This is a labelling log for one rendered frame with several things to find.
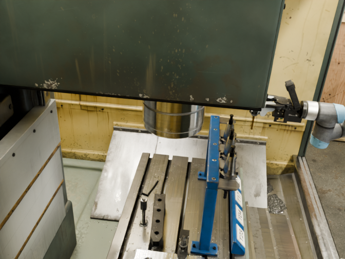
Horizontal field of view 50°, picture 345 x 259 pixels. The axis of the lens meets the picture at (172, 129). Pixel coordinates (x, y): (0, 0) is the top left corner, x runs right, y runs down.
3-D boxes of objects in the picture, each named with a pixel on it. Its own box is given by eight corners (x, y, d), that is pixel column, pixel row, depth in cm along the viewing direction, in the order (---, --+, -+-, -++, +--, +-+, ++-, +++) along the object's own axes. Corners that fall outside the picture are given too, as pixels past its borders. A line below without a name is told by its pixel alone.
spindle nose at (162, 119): (154, 106, 106) (155, 66, 100) (209, 116, 102) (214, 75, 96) (132, 132, 92) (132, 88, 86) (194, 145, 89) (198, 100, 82)
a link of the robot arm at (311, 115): (319, 106, 141) (314, 97, 148) (307, 105, 142) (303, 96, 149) (314, 124, 145) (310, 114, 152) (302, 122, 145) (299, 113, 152)
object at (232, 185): (239, 182, 124) (239, 180, 124) (240, 191, 119) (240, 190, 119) (218, 179, 125) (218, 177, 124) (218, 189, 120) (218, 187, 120)
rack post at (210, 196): (217, 245, 140) (226, 183, 125) (217, 256, 135) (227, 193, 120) (191, 242, 141) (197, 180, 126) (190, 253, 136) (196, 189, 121)
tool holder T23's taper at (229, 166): (224, 166, 128) (226, 150, 125) (236, 169, 127) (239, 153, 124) (221, 173, 125) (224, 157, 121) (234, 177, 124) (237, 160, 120)
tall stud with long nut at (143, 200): (147, 221, 149) (148, 196, 143) (146, 226, 147) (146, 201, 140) (140, 220, 149) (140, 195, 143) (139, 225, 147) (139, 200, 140)
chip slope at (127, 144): (259, 177, 224) (266, 141, 211) (272, 274, 164) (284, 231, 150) (114, 162, 231) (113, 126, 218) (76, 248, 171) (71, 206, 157)
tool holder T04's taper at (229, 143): (222, 150, 137) (224, 134, 134) (233, 150, 137) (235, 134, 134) (224, 156, 133) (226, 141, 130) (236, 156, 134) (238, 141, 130)
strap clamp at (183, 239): (187, 251, 137) (190, 221, 129) (184, 281, 125) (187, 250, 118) (178, 250, 137) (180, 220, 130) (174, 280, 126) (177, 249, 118)
